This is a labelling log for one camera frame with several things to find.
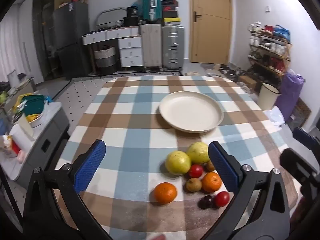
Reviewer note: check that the white pot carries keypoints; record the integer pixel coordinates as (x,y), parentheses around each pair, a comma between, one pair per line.
(37,121)

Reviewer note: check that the pile of shoes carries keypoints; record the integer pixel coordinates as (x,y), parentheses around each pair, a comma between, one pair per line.
(228,70)

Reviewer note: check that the small brown fruit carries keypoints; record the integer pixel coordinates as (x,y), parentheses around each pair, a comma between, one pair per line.
(209,167)
(193,185)

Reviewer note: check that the white light switch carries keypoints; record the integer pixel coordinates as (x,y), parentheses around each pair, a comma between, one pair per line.
(268,8)

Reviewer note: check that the cream round plate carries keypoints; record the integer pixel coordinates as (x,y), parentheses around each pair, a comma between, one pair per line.
(190,110)

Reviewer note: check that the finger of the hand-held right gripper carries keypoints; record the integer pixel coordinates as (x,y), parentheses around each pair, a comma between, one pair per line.
(297,165)
(306,137)

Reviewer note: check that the teal suitcase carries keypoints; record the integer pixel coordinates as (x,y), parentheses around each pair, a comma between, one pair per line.
(151,3)

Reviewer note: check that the red tomato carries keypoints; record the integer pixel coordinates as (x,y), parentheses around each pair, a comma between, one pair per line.
(222,199)
(195,171)

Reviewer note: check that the beige suitcase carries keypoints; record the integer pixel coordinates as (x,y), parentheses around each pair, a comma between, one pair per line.
(151,45)

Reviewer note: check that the yellow shoe box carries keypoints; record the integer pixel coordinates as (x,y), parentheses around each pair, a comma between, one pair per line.
(172,21)

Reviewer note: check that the brown doormat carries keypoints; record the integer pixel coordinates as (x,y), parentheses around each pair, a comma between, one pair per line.
(301,112)

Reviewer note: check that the cream bucket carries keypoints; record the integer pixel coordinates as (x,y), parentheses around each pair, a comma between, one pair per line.
(267,97)

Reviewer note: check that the white curtain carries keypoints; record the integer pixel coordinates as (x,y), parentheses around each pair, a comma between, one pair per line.
(15,50)

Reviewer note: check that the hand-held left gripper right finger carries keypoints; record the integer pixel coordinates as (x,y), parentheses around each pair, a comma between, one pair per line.
(223,167)

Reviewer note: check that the red and black shoe box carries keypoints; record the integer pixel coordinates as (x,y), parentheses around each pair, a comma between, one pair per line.
(170,8)

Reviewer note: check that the white plastic bag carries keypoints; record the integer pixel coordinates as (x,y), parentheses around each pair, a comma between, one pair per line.
(276,115)

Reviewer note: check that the white desk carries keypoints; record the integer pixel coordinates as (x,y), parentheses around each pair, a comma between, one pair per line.
(110,33)

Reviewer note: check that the white drawer cabinet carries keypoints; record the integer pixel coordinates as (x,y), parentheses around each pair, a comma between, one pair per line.
(130,52)

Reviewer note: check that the dark glass cabinet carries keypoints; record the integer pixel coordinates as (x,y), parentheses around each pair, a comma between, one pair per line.
(43,30)

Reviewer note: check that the purple bag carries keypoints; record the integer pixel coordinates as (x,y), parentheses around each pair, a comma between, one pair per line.
(290,95)

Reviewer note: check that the grey metal frame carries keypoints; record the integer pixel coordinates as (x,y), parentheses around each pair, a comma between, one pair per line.
(110,11)

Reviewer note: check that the person's left hand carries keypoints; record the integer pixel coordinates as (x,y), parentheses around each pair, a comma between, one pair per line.
(158,237)

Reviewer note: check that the yellow-green guava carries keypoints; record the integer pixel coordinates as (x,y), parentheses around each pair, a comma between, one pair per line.
(198,152)
(177,163)

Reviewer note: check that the wooden shoe rack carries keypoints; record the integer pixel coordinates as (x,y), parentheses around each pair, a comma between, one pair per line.
(270,52)

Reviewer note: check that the white paper roll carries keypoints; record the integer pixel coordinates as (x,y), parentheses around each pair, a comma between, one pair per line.
(21,136)

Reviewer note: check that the dark purple plum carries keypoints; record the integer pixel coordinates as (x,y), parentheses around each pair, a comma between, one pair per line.
(206,202)

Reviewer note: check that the checked tablecloth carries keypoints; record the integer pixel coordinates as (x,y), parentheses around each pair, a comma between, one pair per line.
(130,135)

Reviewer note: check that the orange mandarin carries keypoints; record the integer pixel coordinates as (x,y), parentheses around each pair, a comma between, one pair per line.
(165,193)
(211,182)

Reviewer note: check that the grey side cart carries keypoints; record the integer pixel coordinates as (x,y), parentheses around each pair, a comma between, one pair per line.
(47,132)

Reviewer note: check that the woven laundry basket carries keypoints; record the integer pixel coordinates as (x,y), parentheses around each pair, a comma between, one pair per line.
(105,57)

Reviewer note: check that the silver suitcase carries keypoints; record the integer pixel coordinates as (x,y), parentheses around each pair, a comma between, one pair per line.
(173,46)

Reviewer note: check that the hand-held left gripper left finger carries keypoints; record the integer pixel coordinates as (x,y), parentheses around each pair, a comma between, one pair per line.
(90,166)

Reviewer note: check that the grey refrigerator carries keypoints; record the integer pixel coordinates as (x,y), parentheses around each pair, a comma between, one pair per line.
(71,35)

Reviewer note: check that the teal cloth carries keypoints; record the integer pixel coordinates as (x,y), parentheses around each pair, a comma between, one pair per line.
(33,103)

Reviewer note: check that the wooden door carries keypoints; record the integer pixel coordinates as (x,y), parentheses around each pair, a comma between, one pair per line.
(212,30)

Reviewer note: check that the small cardboard box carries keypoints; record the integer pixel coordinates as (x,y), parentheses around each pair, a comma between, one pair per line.
(248,82)

